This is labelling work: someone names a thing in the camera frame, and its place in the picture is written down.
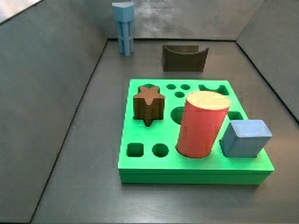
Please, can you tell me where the brown star peg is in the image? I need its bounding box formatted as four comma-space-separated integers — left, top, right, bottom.
133, 86, 165, 127

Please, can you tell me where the green shape sorting board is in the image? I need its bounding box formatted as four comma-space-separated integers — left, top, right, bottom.
117, 79, 275, 185

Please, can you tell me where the blue cube block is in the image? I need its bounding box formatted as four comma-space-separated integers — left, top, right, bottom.
219, 120, 272, 158

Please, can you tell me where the red cylinder peg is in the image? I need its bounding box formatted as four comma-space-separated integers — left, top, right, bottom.
176, 90, 231, 158

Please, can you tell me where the dark brown curved block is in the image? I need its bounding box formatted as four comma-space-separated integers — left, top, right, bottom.
163, 45, 209, 72

